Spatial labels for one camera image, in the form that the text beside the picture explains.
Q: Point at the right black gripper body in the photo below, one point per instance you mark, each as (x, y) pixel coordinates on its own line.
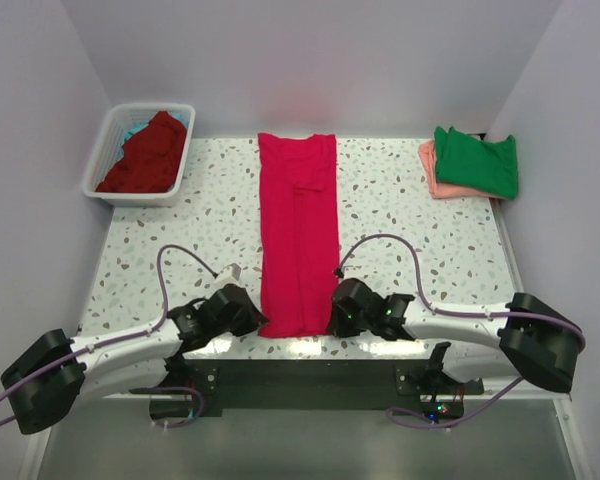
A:
(346, 326)

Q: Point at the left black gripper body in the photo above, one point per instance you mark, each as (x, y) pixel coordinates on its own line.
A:
(243, 323)

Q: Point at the pink red t-shirt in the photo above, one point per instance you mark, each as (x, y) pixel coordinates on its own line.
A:
(299, 233)

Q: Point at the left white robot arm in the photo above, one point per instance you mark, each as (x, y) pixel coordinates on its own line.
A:
(57, 373)

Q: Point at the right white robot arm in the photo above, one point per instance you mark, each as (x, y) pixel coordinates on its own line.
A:
(523, 337)

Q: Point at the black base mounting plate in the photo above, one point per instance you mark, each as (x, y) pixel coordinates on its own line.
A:
(314, 384)

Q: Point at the folded peach t-shirt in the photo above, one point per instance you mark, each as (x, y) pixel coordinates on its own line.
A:
(440, 190)

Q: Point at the dark red t-shirt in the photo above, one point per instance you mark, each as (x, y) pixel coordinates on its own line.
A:
(145, 167)

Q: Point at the folded green t-shirt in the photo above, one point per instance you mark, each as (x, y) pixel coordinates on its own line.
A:
(465, 161)

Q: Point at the white plastic laundry basket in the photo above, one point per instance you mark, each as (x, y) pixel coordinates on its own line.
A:
(108, 150)

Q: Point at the light blue t-shirt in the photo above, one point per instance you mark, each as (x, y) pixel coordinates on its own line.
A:
(156, 130)

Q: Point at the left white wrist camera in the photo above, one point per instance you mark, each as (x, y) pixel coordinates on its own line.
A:
(230, 274)

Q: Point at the aluminium rail frame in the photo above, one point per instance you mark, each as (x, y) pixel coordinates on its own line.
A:
(525, 434)

